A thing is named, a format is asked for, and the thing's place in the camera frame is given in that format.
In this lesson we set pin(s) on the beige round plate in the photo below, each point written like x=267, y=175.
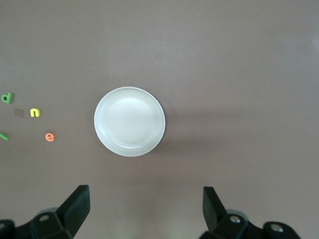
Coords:
x=129, y=122

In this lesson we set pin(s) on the green foam letter d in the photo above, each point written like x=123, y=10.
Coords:
x=10, y=97

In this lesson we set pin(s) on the green foam letter l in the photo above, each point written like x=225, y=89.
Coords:
x=3, y=136

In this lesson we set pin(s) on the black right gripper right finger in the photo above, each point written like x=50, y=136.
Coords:
x=224, y=224

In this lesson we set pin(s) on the yellow foam letter n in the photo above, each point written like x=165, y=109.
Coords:
x=35, y=109

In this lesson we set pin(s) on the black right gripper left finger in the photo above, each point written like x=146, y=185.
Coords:
x=62, y=221

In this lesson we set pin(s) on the orange foam letter e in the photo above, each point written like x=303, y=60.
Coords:
x=47, y=137

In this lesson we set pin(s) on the dark brown square patch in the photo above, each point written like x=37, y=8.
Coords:
x=19, y=112

